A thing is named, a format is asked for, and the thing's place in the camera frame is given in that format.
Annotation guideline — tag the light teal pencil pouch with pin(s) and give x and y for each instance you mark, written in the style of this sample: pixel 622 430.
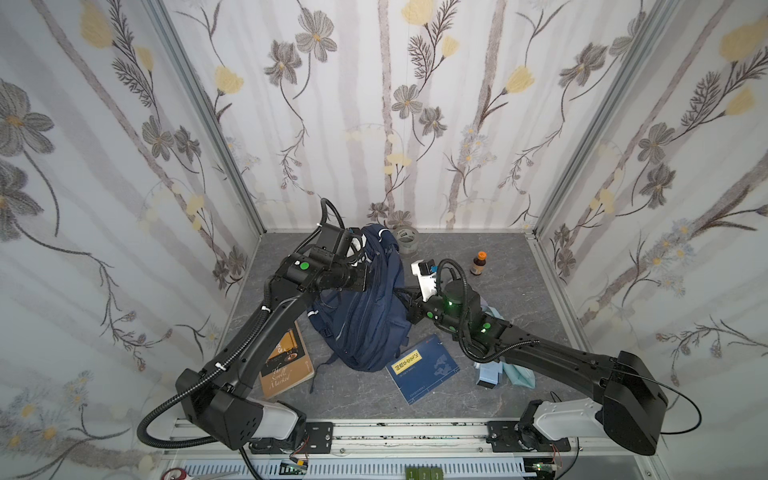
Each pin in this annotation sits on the light teal pencil pouch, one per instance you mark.
pixel 518 376

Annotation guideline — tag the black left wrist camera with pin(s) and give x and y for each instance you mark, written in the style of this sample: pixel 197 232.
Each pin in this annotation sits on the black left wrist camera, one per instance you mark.
pixel 333 241

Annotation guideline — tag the brown bottle with orange cap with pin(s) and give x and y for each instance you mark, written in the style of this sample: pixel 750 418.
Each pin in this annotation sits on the brown bottle with orange cap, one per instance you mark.
pixel 479 263

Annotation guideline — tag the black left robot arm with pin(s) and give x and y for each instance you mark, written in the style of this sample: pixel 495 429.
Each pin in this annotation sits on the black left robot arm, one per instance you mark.
pixel 217 400

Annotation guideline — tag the brown hardcover book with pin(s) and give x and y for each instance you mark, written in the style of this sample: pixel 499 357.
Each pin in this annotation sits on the brown hardcover book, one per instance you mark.
pixel 287 366

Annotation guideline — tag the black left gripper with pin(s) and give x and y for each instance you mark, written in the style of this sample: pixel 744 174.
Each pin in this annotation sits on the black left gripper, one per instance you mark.
pixel 358 278

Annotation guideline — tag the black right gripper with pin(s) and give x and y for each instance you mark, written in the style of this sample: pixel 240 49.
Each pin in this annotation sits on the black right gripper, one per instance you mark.
pixel 414 308

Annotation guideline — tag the small light blue box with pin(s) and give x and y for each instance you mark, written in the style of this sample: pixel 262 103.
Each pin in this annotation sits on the small light blue box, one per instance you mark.
pixel 488 374

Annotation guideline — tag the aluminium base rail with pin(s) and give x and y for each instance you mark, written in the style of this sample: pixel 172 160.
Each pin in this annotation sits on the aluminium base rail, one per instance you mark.
pixel 454 448

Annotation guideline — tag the navy blue student backpack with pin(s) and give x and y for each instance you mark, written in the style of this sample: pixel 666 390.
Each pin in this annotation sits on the navy blue student backpack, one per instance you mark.
pixel 366 330

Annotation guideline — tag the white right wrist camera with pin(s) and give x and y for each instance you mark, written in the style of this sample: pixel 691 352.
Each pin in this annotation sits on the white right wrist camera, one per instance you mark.
pixel 425 271

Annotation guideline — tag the blue notebook with yellow label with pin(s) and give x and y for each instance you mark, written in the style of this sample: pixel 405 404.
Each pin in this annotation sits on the blue notebook with yellow label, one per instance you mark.
pixel 423 368

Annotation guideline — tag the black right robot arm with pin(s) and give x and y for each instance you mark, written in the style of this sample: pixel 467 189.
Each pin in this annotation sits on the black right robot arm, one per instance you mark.
pixel 621 402

